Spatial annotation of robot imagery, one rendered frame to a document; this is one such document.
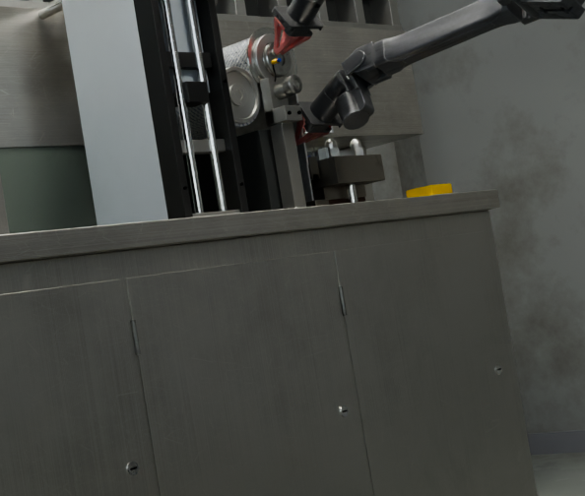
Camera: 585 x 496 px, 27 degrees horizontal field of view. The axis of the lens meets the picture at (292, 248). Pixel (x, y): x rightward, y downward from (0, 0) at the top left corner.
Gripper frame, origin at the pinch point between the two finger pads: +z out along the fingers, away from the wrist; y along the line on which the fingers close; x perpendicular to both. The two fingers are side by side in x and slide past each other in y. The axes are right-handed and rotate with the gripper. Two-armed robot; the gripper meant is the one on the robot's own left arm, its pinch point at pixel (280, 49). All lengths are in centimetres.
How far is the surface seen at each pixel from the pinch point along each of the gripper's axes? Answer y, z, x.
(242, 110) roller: -10.1, 10.1, -7.1
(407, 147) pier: 189, 109, 64
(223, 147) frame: -28.6, 5.0, -21.4
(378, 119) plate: 72, 37, 13
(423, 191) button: 13.0, 3.6, -40.7
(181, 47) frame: -32.7, -5.0, -4.2
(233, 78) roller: -10.8, 6.1, -1.5
